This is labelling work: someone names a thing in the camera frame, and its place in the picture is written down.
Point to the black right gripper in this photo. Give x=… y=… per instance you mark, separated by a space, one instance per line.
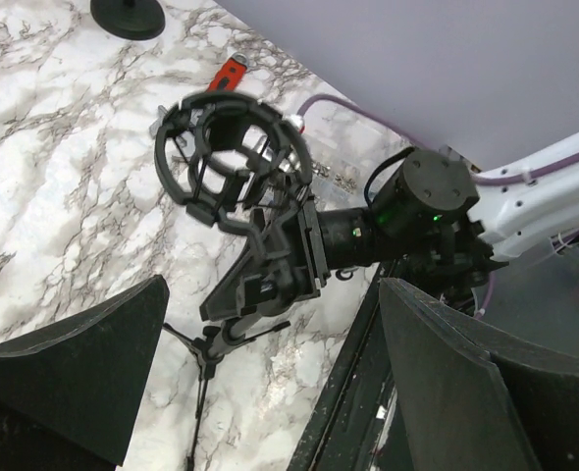
x=269 y=289

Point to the red handled adjustable wrench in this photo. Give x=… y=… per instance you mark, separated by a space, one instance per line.
x=228 y=78

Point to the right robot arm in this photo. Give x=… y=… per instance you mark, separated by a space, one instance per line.
x=456 y=227

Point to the clear screw organizer box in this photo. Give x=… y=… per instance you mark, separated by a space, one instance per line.
x=347 y=173

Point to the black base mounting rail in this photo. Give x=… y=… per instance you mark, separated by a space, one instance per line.
x=356 y=424

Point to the black tripod shock mount stand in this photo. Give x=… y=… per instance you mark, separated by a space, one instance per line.
x=235 y=163

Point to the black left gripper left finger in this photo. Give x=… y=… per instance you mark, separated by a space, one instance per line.
x=70 y=391

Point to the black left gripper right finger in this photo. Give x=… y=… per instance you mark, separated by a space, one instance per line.
x=474 y=397

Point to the black round base mic stand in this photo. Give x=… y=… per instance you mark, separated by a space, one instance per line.
x=129 y=19

